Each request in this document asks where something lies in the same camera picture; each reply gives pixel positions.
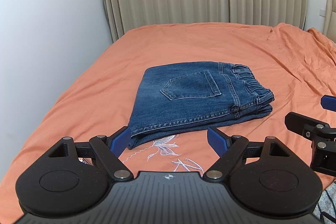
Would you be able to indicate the white wall socket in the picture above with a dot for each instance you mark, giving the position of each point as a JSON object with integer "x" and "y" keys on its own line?
{"x": 322, "y": 12}

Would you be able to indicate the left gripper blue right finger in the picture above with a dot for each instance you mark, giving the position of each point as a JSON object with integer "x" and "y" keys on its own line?
{"x": 222, "y": 143}

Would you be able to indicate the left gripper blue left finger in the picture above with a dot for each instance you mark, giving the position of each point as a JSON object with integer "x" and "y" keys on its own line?
{"x": 116, "y": 143}

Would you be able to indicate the blue denim jeans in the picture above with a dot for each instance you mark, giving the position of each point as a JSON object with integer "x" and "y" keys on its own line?
{"x": 184, "y": 97}

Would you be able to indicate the beige padded headboard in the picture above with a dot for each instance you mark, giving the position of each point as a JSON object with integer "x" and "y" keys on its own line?
{"x": 329, "y": 28}

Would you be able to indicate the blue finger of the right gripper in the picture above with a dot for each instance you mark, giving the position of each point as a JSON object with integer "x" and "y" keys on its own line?
{"x": 302, "y": 125}
{"x": 328, "y": 102}

